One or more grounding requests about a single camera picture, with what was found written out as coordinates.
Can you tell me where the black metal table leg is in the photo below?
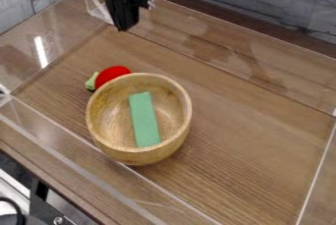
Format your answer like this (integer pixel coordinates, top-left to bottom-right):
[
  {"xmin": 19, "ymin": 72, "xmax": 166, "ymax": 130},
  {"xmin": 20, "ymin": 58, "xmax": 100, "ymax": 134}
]
[{"xmin": 30, "ymin": 179, "xmax": 72, "ymax": 225}]

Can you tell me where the red plush fruit green stem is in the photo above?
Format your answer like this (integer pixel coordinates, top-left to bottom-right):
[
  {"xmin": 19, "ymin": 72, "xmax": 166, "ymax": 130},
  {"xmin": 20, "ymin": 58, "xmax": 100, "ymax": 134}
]
[{"xmin": 86, "ymin": 66, "xmax": 131, "ymax": 91}]

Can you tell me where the black cable under table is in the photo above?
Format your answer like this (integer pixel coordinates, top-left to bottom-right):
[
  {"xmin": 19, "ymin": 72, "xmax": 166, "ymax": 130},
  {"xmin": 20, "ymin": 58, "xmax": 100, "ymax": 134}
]
[{"xmin": 0, "ymin": 197, "xmax": 27, "ymax": 225}]

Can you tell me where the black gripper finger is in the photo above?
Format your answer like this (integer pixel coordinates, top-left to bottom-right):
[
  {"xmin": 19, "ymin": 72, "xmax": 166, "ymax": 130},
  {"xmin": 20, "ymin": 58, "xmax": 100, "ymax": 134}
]
[{"xmin": 108, "ymin": 3, "xmax": 139, "ymax": 31}]

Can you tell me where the round wooden bowl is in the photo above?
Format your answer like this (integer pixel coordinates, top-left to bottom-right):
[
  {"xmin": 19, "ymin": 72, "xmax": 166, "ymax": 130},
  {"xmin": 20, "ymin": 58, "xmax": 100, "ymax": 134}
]
[{"xmin": 86, "ymin": 73, "xmax": 194, "ymax": 166}]

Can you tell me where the green rectangular block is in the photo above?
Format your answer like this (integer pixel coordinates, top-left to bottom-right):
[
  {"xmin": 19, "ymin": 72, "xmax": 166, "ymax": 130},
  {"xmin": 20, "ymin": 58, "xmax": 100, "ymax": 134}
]
[{"xmin": 128, "ymin": 91, "xmax": 160, "ymax": 147}]

